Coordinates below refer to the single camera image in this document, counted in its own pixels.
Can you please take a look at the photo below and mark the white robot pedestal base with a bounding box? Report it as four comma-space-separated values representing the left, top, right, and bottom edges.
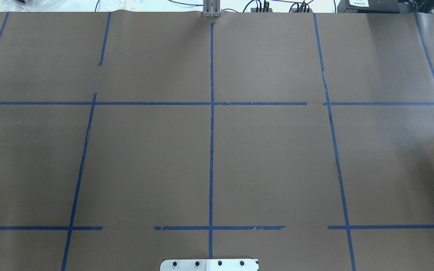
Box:
159, 259, 260, 271

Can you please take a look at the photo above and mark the aluminium frame post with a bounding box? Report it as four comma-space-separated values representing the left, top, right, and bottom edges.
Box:
203, 0, 222, 18

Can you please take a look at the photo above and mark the black box device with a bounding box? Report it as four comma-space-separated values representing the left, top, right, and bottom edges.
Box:
336, 0, 400, 14

